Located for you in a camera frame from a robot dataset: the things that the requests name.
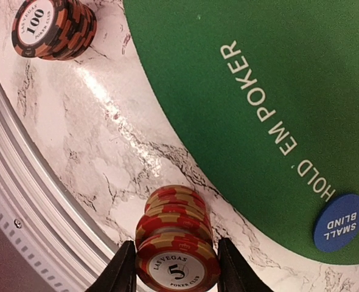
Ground black red 100 chip stack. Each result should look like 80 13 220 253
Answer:
11 1 97 61

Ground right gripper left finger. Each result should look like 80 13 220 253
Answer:
86 240 136 292

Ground round green poker mat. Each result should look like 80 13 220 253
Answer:
122 0 359 265

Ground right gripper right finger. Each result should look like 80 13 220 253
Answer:
218 237 272 292

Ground red yellow 5 chip stack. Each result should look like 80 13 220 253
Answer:
135 185 220 291

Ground blue small blind button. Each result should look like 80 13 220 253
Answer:
313 193 359 252

